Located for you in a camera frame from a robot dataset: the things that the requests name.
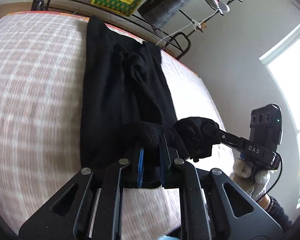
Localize black sweater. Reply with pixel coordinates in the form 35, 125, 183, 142
79, 15, 221, 189

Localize right forearm dark sleeve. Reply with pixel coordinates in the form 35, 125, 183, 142
257, 194, 292, 232

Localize black metal clothes rack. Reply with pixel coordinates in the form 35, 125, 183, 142
31, 0, 243, 59

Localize right hand white glove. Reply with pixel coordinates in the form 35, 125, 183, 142
230, 158, 271, 209

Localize window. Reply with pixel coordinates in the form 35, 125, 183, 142
260, 23, 300, 209

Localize pink plaid bed blanket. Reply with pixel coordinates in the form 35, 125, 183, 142
0, 12, 225, 239

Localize black camera box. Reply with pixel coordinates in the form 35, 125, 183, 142
249, 103, 282, 152

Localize white cable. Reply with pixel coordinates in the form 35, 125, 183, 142
156, 0, 231, 47

